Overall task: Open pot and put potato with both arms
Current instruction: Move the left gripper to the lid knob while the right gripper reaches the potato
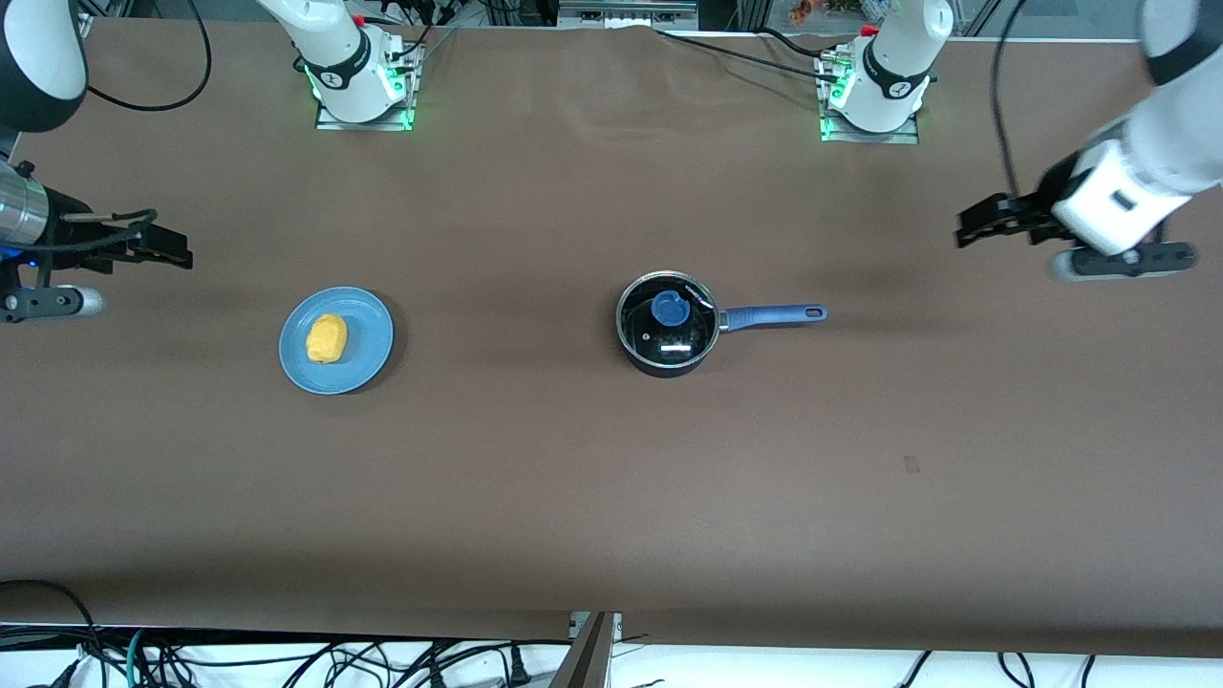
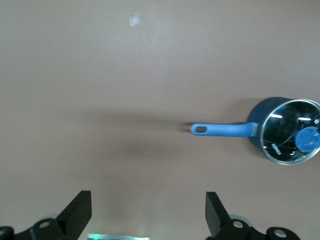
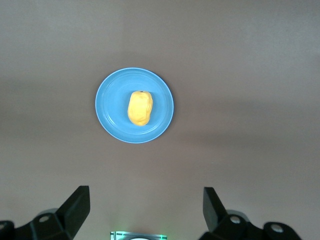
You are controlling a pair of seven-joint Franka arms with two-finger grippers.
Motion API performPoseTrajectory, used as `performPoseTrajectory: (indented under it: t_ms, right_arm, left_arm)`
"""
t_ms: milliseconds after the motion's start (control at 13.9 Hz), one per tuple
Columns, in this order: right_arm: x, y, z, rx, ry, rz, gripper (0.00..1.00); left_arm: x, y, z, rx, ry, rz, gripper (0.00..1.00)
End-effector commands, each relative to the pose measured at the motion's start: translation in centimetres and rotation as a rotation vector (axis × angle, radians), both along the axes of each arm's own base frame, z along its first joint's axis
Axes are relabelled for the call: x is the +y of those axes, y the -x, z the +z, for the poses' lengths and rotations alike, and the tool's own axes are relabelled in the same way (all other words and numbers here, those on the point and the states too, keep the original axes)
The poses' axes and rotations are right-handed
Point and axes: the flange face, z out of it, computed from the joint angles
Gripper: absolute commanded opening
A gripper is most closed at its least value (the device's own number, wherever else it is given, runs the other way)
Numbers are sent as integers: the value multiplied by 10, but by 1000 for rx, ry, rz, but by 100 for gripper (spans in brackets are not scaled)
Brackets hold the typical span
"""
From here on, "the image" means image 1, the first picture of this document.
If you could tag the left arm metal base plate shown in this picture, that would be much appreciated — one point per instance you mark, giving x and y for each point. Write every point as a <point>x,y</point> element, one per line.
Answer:
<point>903,138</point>

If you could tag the blue round plate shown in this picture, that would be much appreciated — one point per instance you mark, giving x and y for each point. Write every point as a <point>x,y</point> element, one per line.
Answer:
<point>371,334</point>

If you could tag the glass lid with blue knob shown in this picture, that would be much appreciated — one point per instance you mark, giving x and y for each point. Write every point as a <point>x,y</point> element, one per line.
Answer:
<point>671,309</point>

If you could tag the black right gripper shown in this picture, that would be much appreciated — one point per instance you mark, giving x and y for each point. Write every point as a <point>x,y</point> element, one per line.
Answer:
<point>78,222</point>

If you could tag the aluminium corner bracket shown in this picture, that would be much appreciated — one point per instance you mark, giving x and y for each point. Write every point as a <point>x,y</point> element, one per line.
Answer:
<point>89,27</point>

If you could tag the yellow potato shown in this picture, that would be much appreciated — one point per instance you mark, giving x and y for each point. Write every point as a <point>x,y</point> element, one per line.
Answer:
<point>327,339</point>

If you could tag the aluminium table frame leg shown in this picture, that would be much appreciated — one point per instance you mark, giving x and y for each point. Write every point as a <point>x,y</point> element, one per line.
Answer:
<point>588,659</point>

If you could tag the brown table cover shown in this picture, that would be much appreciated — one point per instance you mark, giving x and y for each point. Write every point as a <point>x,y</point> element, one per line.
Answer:
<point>611,526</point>

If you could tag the silver metal rail unit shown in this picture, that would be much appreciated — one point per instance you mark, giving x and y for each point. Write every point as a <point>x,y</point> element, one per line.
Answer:
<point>626,14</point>

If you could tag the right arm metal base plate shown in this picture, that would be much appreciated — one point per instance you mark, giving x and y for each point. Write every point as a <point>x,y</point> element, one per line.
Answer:
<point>330,123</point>

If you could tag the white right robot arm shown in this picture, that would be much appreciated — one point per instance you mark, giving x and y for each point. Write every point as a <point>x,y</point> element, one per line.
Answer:
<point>334,57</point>

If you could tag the orange background object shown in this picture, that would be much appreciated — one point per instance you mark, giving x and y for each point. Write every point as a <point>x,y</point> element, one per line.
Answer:
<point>807,11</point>

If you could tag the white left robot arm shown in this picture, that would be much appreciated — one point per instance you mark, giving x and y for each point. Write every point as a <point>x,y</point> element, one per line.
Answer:
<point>893,67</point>

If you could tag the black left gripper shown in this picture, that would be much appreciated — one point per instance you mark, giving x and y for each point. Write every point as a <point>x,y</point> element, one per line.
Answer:
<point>1049,194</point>

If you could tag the black power plug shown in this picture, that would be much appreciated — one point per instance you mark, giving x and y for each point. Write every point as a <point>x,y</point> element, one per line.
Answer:
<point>519,669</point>

